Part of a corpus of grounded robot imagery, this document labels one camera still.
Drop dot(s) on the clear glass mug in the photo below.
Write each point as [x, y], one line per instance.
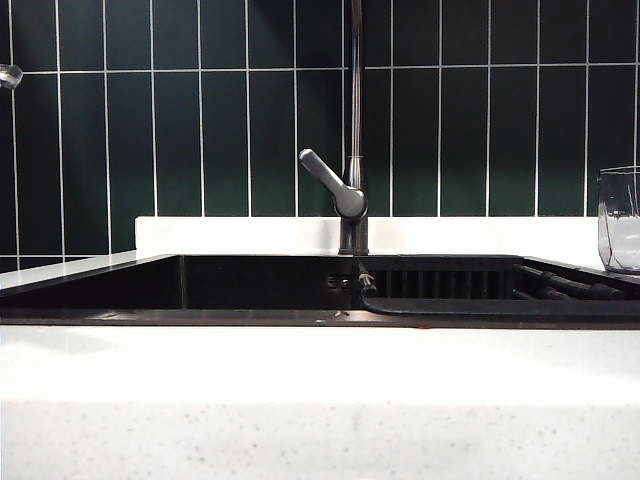
[620, 225]

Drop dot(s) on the chrome tall kitchen faucet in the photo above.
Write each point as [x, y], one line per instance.
[357, 100]

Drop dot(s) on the black kitchen sink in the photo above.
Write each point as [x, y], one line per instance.
[250, 285]

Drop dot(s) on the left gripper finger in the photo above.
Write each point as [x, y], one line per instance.
[10, 76]

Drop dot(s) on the black sink drain rack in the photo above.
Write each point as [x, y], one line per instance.
[500, 306]

